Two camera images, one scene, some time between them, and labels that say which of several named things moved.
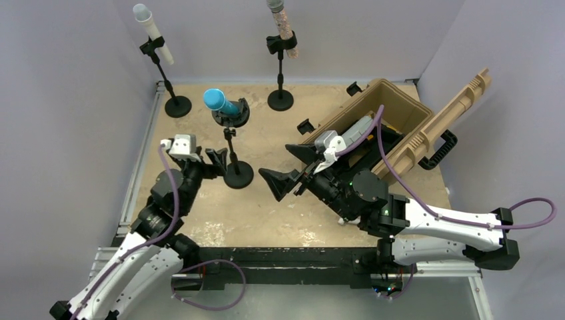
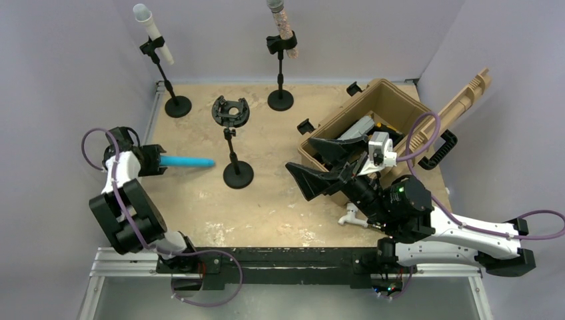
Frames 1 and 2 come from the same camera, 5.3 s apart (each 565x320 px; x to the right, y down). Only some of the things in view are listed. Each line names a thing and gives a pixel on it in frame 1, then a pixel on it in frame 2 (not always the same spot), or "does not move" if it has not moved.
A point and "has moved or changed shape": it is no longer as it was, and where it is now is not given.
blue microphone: x=215 y=99 has moved or changed shape
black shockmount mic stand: x=238 y=175 does not move
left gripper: x=216 y=158 -> x=154 y=168
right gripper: x=279 y=183 -> x=312 y=183
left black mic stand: x=176 y=106 does not move
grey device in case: x=356 y=131 does not move
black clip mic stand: x=280 y=100 does not move
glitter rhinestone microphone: x=280 y=17 does not move
